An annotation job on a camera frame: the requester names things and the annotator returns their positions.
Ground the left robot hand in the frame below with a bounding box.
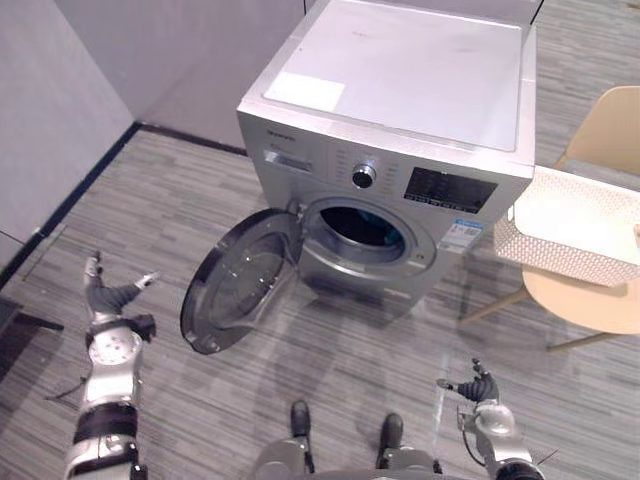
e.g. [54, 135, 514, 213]
[82, 251, 162, 318]

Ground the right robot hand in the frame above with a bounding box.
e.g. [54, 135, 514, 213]
[436, 357, 501, 404]

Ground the round washing machine door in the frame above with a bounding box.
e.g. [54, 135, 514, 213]
[179, 202, 307, 356]

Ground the white perforated laundry basket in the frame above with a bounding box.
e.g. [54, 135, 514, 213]
[493, 165, 640, 289]

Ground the silver front-load washing machine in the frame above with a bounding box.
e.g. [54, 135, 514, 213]
[235, 0, 539, 321]

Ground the robot right leg with dark foot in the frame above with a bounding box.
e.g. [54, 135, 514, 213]
[372, 412, 444, 480]

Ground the blue energy label sticker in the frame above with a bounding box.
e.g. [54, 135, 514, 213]
[444, 215, 487, 257]

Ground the beige chair with wooden legs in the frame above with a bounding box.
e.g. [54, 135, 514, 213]
[459, 85, 640, 351]

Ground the blue clothing in drum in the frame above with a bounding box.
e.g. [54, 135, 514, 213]
[357, 209, 401, 246]

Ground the white paper sheet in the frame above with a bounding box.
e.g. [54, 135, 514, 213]
[263, 71, 347, 114]

